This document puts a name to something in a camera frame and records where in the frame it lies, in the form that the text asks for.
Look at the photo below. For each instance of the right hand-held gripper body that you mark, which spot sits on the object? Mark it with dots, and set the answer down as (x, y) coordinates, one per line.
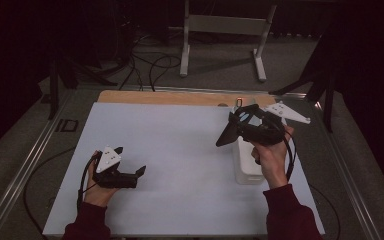
(266, 133)

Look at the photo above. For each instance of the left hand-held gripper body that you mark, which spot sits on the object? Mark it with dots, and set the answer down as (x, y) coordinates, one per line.
(113, 181)

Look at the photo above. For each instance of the white plastic tray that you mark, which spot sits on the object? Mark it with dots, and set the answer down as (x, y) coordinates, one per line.
(246, 166)

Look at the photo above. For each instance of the person's left hand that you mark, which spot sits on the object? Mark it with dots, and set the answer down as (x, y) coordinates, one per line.
(96, 195)

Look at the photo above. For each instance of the person's right hand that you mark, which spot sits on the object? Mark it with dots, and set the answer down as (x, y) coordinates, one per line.
(271, 163)

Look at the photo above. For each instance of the white table board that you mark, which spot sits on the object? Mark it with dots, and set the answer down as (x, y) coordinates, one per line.
(186, 200)

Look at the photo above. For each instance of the black stand legs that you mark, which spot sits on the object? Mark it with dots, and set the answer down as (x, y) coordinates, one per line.
(328, 100)
(54, 93)

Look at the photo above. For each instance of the white metal stand frame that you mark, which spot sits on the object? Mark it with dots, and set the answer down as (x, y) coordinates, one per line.
(225, 25)

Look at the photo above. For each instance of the metal floor rail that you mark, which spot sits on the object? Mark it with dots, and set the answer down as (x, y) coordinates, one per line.
(20, 173)
(346, 186)

